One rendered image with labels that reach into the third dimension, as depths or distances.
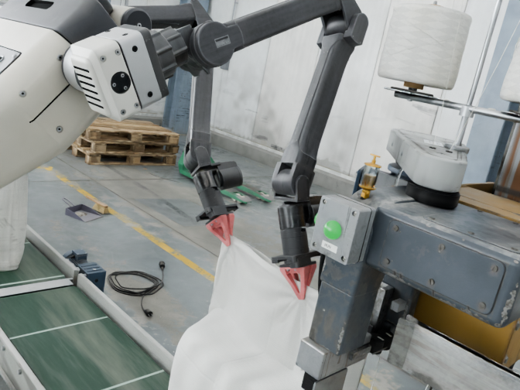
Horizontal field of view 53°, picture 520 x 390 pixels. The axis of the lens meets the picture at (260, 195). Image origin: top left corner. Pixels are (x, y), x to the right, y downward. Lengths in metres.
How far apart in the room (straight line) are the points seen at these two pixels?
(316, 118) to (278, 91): 6.96
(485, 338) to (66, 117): 0.88
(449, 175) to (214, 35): 0.47
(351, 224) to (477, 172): 5.08
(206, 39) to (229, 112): 7.92
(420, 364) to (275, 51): 7.44
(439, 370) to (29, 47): 0.92
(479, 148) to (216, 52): 5.02
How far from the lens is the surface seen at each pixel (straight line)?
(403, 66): 1.11
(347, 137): 7.20
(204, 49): 0.94
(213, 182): 1.35
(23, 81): 0.98
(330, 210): 0.81
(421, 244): 0.79
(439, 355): 1.00
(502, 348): 1.10
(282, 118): 7.98
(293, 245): 1.10
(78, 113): 1.02
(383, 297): 1.04
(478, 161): 5.83
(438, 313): 1.13
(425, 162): 0.91
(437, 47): 1.12
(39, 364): 2.01
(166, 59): 0.92
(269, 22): 1.07
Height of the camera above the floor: 1.51
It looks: 14 degrees down
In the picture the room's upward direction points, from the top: 11 degrees clockwise
